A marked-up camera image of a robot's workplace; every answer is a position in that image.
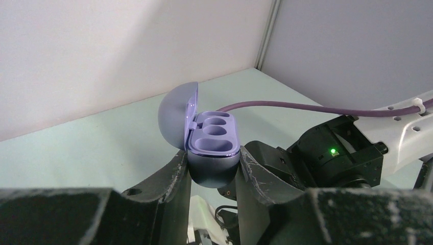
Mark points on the purple earbud charging case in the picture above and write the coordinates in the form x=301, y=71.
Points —
x=210, y=139

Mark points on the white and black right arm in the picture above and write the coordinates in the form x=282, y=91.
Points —
x=350, y=180

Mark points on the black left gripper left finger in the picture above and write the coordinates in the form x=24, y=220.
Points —
x=154, y=211

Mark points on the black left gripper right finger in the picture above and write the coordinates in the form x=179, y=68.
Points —
x=270, y=211

